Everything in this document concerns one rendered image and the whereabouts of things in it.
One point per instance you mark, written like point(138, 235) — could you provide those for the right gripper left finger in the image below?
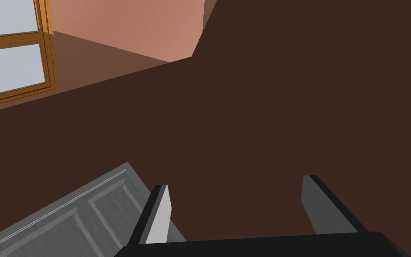
point(157, 217)

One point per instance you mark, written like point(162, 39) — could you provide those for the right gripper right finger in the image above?
point(325, 210)

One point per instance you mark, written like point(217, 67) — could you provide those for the grey panelled door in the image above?
point(77, 217)

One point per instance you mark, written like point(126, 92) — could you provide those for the wooden framed window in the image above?
point(11, 53)

